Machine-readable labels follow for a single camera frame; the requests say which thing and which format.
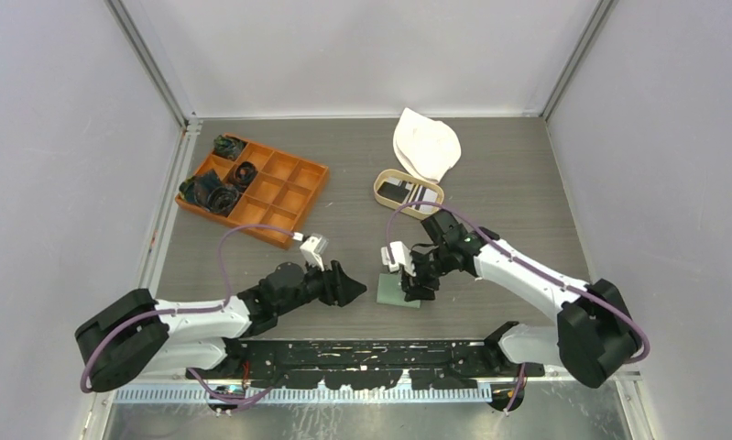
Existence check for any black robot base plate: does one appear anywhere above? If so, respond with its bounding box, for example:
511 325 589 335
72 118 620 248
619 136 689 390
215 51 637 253
185 339 519 391

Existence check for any dark rolled sock middle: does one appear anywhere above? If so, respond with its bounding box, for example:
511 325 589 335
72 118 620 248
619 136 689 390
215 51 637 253
227 161 257 188

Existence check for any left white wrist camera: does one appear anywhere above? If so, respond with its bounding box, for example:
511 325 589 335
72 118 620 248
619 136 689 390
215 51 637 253
300 234 329 270

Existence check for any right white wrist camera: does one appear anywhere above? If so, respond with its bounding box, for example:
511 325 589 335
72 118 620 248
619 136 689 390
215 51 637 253
380 241 415 276

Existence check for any black card in tray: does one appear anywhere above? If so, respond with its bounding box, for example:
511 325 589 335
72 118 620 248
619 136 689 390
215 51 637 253
377 181 410 204

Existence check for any white folded cloth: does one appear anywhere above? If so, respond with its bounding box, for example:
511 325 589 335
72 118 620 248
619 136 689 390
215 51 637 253
392 107 462 184

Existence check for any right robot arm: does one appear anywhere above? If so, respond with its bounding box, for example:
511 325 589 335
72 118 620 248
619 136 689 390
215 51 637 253
381 210 650 388

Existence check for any dark rolled sock top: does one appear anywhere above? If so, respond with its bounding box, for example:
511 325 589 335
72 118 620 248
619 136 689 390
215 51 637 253
213 134 247 160

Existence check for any perforated metal rail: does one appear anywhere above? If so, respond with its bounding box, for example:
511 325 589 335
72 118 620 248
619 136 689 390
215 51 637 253
114 383 492 404

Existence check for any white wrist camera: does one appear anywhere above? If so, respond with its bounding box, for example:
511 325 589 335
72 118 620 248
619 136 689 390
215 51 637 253
300 234 329 270
380 241 415 276

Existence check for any beige oval card tray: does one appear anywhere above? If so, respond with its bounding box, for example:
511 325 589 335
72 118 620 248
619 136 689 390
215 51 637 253
372 169 445 221

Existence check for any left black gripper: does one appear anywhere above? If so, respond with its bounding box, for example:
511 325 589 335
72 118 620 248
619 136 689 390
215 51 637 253
276 254 366 316

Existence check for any green card holder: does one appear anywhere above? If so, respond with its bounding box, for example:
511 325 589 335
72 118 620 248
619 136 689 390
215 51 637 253
376 273 421 309

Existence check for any silver card in tray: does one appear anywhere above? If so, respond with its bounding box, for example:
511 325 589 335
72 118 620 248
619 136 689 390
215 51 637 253
408 185 438 215

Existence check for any dark rolled socks large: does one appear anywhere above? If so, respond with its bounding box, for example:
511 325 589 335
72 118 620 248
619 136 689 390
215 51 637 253
179 170 242 216

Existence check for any dark rolled sock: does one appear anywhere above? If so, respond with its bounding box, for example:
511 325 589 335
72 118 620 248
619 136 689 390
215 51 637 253
227 161 257 188
213 134 247 160

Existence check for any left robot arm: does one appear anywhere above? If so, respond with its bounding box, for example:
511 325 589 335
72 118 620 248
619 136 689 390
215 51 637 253
75 260 367 393

